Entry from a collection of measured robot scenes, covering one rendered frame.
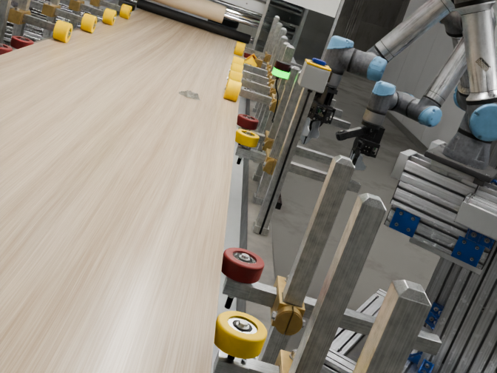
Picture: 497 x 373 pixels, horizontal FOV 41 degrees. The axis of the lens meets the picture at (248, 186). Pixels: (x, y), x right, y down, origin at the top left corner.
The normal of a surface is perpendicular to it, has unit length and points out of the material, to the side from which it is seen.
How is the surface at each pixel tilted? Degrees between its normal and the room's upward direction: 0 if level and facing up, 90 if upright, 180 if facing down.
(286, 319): 90
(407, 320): 90
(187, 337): 0
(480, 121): 96
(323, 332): 90
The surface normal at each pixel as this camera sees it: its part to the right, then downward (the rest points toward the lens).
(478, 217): -0.46, 0.13
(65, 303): 0.31, -0.90
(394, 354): 0.00, 0.31
